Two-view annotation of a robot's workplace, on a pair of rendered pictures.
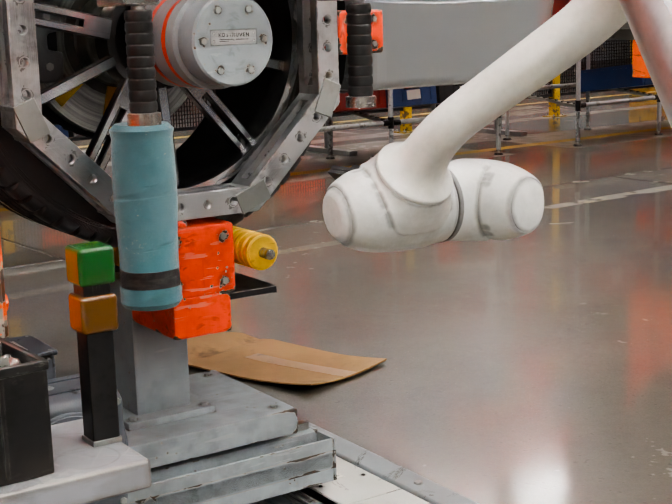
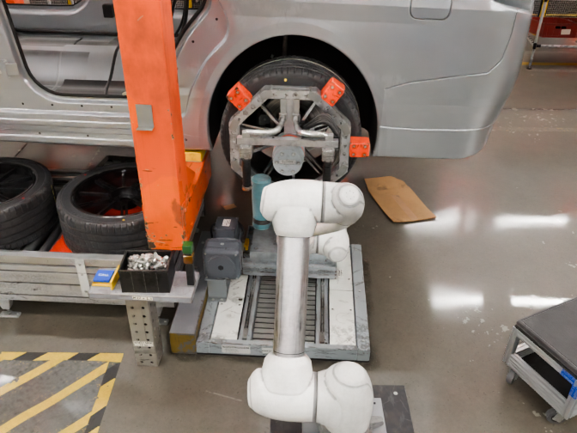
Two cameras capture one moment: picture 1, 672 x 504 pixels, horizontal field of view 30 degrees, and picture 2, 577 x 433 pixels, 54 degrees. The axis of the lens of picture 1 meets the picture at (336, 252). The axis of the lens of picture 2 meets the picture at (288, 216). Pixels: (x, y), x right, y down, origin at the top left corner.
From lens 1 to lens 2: 159 cm
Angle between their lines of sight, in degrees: 39
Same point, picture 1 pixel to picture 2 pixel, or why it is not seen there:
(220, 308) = not seen: hidden behind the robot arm
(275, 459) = (313, 268)
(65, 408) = (221, 253)
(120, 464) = (184, 296)
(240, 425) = not seen: hidden behind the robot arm
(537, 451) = (434, 287)
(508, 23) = (453, 139)
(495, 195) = (326, 249)
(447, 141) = not seen: hidden behind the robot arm
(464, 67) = (428, 153)
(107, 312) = (189, 259)
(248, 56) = (292, 167)
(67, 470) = (173, 293)
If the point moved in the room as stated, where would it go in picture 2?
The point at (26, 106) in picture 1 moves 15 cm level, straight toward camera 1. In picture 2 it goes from (233, 162) to (218, 176)
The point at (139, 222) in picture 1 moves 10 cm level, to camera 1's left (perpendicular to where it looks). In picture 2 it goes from (255, 206) to (238, 199)
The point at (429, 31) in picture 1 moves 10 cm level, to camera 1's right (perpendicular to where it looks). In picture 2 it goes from (412, 139) to (432, 145)
